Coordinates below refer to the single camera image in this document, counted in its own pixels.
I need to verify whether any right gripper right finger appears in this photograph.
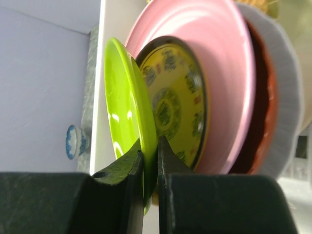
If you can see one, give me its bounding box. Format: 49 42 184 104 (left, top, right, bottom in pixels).
158 136 297 234

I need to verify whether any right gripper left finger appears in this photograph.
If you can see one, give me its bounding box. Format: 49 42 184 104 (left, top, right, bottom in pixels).
0 142 144 234

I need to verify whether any lime green plate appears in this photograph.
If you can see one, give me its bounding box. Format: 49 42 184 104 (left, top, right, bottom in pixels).
104 38 157 214

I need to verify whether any red round plate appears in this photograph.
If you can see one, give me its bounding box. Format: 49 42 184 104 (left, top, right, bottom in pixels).
229 20 278 174

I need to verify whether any blue yellow pattern plate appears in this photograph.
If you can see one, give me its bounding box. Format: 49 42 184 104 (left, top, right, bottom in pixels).
136 36 210 169

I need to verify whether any white plate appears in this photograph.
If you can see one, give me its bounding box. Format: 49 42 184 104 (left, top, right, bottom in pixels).
237 3 304 179

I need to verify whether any pink plate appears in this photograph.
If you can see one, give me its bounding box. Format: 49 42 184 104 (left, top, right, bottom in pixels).
126 0 255 174

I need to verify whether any round bamboo mat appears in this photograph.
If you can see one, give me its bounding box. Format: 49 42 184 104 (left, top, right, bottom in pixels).
240 0 279 19

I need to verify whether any white plastic bin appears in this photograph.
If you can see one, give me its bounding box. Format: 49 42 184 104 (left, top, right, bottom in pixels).
78 0 312 234

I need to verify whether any blue white small bowl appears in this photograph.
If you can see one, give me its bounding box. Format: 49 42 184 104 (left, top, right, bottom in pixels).
65 125 90 160

